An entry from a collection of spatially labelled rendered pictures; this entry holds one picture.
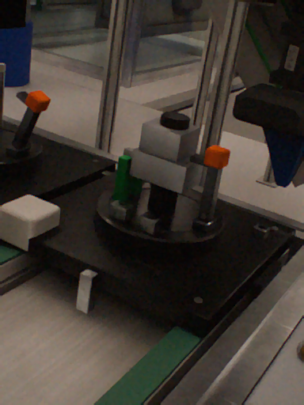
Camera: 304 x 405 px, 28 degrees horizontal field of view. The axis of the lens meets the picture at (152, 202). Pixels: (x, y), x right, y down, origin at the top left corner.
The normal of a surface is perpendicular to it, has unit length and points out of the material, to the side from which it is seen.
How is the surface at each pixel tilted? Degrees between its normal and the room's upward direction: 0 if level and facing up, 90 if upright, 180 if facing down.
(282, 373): 0
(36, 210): 0
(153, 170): 90
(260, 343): 0
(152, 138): 90
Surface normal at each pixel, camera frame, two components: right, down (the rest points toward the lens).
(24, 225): -0.51, 0.29
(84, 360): 0.15, -0.90
